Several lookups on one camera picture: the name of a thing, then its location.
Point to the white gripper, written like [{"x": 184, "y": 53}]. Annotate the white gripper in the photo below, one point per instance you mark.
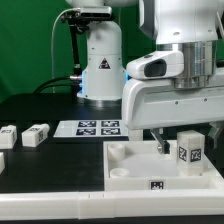
[{"x": 156, "y": 104}]

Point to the white square tabletop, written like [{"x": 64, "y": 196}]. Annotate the white square tabletop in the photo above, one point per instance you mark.
[{"x": 137, "y": 165}]

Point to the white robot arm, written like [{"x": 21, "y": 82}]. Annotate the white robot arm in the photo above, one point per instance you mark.
[{"x": 177, "y": 84}]

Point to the white L-shaped fence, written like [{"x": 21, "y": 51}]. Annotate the white L-shaped fence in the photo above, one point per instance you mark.
[{"x": 114, "y": 204}]

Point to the white marker sheet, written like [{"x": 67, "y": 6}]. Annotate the white marker sheet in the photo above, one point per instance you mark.
[{"x": 90, "y": 128}]

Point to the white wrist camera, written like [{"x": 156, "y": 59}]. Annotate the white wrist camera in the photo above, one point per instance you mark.
[{"x": 157, "y": 65}]

